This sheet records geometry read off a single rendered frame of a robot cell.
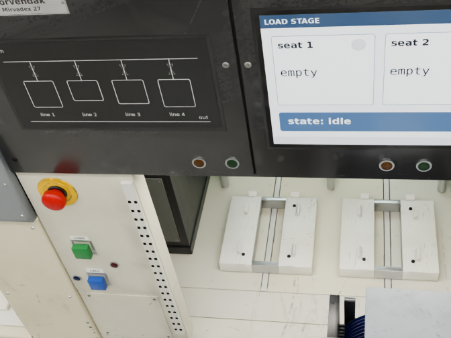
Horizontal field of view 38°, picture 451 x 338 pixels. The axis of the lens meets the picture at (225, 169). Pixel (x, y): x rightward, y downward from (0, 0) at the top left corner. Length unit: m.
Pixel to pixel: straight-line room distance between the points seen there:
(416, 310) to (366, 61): 0.37
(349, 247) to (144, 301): 0.48
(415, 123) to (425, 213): 0.71
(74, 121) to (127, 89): 0.11
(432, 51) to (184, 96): 0.32
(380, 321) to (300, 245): 0.58
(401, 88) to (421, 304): 0.32
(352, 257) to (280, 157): 0.60
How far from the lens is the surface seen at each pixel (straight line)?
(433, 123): 0.90
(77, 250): 1.22
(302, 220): 1.57
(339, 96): 0.87
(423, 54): 0.83
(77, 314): 1.44
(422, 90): 0.86
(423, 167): 0.95
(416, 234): 1.55
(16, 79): 0.97
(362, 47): 0.82
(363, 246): 1.52
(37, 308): 1.46
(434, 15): 0.80
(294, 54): 0.83
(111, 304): 1.38
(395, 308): 1.00
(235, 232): 1.57
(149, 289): 1.30
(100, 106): 0.95
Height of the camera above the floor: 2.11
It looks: 45 degrees down
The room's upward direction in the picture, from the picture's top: 11 degrees counter-clockwise
